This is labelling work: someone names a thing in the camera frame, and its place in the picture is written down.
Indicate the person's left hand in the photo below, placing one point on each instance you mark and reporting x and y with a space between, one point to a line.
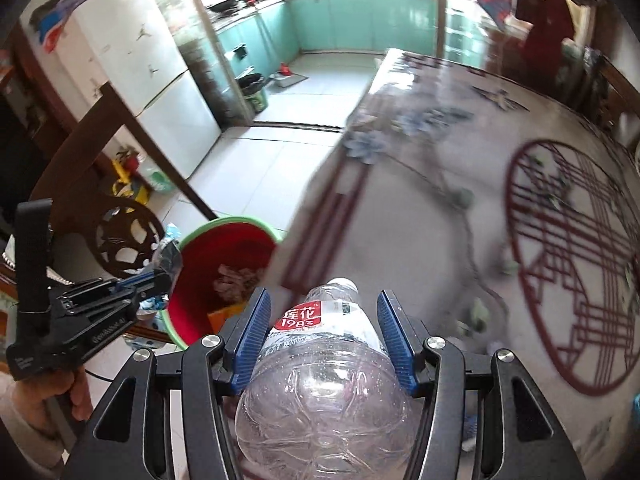
80 395

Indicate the green plastic jug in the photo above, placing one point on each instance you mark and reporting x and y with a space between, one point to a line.
161 180

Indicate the person's left forearm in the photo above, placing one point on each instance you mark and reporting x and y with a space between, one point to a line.
20 430

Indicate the dark wooden chair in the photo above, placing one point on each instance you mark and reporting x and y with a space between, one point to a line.
75 150

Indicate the floral tablecloth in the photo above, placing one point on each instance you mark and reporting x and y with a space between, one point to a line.
425 240

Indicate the black lined kitchen bin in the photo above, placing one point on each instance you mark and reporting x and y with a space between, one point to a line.
254 94

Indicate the red basin with green rim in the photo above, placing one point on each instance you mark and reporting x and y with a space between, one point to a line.
220 255

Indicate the white beaded cloth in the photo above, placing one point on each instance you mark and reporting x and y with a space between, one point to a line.
10 255

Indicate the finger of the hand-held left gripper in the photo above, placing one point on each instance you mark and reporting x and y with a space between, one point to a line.
135 282
100 305

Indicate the black shoulder bag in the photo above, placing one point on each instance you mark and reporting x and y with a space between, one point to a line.
529 2

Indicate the black wok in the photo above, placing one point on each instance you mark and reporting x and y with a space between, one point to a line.
224 5

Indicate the blue red bag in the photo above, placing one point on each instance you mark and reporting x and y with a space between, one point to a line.
55 25

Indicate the grey dustpan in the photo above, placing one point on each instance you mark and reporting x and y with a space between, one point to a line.
290 80

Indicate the clear plastic bottle red label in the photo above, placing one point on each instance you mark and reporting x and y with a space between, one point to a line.
325 400

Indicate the teal kitchen cabinets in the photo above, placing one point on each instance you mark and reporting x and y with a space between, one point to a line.
360 25

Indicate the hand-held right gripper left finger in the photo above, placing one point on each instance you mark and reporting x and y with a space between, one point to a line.
255 330

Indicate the yellow wrapper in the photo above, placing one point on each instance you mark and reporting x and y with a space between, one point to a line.
225 317

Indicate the light blue plastic wrapper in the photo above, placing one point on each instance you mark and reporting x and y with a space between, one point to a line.
167 255

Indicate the white refrigerator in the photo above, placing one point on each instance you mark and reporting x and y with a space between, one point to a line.
150 45

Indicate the red hanging garment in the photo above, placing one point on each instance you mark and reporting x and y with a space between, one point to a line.
550 15

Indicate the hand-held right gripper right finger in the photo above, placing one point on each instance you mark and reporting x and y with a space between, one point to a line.
395 340

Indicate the black cloth on cabinet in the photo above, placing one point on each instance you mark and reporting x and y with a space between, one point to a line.
239 51

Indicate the black television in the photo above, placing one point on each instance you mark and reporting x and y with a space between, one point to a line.
20 160

